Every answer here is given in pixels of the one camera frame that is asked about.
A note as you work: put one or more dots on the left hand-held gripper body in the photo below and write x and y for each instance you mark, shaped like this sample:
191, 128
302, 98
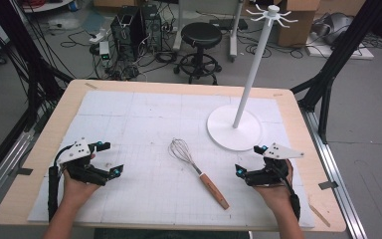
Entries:
76, 152

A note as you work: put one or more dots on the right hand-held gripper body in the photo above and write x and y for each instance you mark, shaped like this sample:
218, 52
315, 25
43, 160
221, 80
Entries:
280, 152

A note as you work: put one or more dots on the white hook stand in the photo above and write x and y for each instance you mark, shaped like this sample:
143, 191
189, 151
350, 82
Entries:
252, 69

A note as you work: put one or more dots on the person's left hand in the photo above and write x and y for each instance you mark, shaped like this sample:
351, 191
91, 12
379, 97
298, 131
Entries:
76, 191

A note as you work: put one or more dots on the person's right hand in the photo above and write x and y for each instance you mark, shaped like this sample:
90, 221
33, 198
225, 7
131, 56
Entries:
275, 197

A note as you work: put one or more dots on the black tape piece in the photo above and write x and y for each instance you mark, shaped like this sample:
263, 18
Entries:
328, 185
25, 171

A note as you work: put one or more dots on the beige tape piece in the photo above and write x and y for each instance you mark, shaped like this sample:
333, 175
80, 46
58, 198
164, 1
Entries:
278, 95
91, 86

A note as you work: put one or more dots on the thin wooden stick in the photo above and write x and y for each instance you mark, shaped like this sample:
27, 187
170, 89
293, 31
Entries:
320, 215

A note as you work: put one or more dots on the white adapter with green light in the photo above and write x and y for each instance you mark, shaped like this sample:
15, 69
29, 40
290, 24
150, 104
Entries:
104, 50

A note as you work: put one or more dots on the white power strip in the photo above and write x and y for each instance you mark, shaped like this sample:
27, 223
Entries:
98, 36

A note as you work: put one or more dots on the large black computer tower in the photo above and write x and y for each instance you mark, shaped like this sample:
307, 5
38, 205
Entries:
126, 36

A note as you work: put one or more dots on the flat white board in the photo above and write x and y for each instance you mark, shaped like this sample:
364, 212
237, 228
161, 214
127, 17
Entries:
351, 51

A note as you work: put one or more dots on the brown cardboard box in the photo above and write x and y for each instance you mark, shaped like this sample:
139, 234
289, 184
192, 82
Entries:
298, 30

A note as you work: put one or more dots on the slim black computer tower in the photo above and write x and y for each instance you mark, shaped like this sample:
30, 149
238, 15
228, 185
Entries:
152, 30

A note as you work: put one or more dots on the black round stool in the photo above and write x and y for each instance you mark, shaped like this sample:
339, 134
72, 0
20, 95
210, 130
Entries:
201, 35

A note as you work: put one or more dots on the black power strip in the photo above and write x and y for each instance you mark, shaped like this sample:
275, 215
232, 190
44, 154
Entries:
225, 24

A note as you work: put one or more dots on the aluminium rail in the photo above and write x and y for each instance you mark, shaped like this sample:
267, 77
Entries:
335, 172
3, 169

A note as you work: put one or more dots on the black metal frame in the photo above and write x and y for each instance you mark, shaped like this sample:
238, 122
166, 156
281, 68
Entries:
338, 49
30, 66

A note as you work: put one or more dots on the white metal frame legs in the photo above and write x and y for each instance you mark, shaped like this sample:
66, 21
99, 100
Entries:
233, 33

